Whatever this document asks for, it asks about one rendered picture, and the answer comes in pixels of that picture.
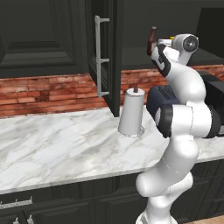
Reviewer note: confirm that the open dark cabinet door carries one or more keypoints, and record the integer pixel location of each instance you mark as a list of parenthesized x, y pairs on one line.
[(115, 58)]

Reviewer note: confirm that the paper towel holder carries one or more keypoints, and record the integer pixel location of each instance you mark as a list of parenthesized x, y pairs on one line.
[(135, 89)]

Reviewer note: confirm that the dark blue toaster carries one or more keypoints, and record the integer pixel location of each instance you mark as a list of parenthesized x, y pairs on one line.
[(159, 97)]

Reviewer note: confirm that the dark base cabinet run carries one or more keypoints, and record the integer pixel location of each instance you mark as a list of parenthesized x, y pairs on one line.
[(87, 201)]

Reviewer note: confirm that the dark cabinet door with panel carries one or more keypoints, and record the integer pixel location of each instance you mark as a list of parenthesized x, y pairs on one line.
[(211, 32)]

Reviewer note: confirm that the dark wall cabinet body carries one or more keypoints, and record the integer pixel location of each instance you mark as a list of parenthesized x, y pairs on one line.
[(137, 32)]

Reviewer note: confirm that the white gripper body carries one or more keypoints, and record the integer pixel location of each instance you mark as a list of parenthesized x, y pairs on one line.
[(164, 42)]

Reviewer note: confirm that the dark red ketchup bottle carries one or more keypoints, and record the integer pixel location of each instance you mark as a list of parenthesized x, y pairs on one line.
[(151, 40)]

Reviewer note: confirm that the small yellow jar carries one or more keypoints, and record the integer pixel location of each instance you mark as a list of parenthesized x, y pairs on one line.
[(172, 38)]

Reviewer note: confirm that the closed dark cabinet door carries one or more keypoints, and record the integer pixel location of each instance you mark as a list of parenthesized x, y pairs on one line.
[(43, 35)]

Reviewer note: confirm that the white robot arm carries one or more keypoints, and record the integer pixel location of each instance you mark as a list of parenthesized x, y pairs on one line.
[(186, 87)]

